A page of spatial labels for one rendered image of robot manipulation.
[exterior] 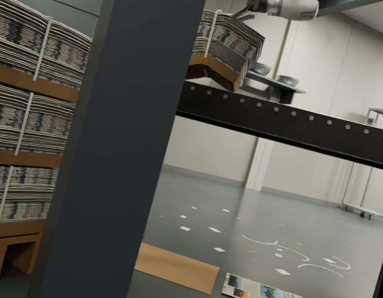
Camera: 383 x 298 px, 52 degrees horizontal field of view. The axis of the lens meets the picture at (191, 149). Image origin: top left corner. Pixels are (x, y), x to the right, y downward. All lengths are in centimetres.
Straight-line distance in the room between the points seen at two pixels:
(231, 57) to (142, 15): 79
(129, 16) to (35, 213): 78
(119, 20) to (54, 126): 56
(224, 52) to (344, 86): 608
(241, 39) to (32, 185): 97
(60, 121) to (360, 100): 697
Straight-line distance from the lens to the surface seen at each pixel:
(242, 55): 165
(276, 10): 181
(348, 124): 151
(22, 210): 137
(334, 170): 768
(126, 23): 89
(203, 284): 175
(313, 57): 716
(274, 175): 684
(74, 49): 135
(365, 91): 800
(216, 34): 167
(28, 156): 131
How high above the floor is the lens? 60
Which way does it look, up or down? 2 degrees down
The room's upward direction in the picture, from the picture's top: 15 degrees clockwise
